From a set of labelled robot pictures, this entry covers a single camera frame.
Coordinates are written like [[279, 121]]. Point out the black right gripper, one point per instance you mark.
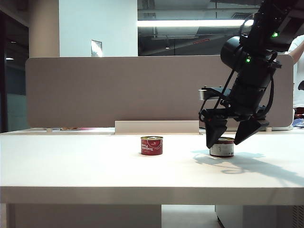
[[247, 99]]

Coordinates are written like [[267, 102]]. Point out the white label tomato can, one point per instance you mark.
[[223, 149]]

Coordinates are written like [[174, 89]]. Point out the white desk support panel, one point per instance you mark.
[[83, 216]]

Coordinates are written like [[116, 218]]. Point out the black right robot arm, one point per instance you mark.
[[259, 47]]

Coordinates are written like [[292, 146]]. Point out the framed wall poster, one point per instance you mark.
[[96, 48]]

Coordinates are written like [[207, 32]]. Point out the blue patterned item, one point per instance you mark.
[[299, 123]]

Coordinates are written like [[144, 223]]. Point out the person in white shirt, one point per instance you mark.
[[298, 71]]

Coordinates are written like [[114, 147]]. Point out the red tomato paste can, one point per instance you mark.
[[152, 146]]

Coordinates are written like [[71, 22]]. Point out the pink orange flat item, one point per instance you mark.
[[71, 128]]

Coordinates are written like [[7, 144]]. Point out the brown fabric desk partition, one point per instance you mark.
[[130, 92]]

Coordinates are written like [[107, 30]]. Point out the long ceiling light strip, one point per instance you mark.
[[190, 23]]

